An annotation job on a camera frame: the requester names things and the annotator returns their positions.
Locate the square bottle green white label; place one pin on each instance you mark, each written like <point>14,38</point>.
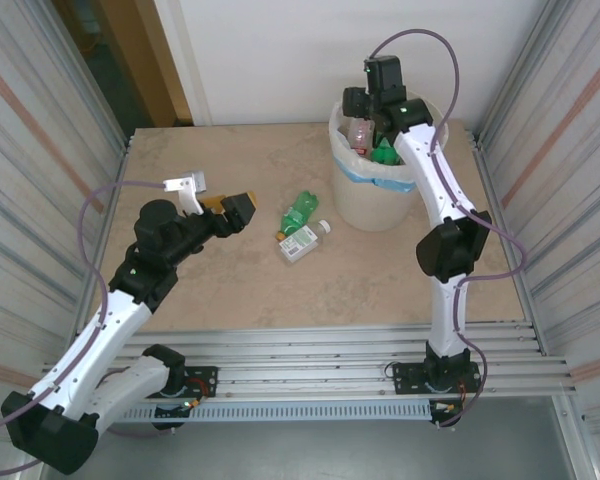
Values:
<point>297,244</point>

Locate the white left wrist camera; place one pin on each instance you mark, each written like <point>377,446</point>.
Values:
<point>187,182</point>

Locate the aluminium profile side panel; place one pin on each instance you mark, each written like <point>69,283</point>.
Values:
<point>30,150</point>
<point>570,150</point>

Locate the green bottle yellow cap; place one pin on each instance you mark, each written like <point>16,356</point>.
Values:
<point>300,210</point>
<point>385,155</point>

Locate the yellow power connector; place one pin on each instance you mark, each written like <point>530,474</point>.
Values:
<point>194,403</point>
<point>447,407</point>

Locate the translucent bin liner bag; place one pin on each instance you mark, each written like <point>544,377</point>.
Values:
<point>336,145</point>

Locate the cream plastic waste bin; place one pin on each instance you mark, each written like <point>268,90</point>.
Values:
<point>370,210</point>

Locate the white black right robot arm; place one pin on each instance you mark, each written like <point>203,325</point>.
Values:
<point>422,170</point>

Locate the aluminium rail frame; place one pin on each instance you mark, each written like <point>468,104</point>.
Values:
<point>300,350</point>

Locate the tall clear bottle red label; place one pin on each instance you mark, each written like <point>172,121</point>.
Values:
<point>360,135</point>

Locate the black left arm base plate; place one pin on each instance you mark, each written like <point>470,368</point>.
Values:
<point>205,375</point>

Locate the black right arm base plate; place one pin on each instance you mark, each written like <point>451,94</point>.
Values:
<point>405,380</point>

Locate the wooden door frame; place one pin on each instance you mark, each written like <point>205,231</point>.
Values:
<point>150,60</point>

